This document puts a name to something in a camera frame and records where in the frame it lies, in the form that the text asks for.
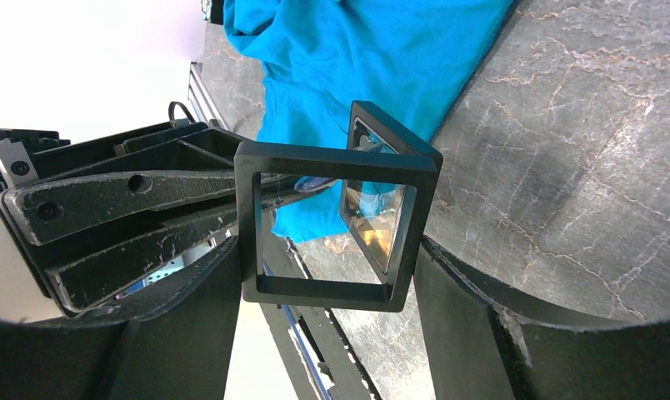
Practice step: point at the black square display box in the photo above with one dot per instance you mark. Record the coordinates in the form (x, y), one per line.
(379, 189)

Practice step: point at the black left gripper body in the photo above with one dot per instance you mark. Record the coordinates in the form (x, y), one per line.
(26, 295)

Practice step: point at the blue garment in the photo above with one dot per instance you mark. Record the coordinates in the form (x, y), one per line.
(410, 58)

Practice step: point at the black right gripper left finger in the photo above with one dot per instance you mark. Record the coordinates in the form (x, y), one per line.
(171, 340)

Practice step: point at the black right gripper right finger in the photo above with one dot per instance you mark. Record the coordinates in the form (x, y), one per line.
(487, 340)

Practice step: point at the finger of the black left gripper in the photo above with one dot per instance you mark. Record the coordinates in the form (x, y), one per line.
(123, 252)
(85, 211)

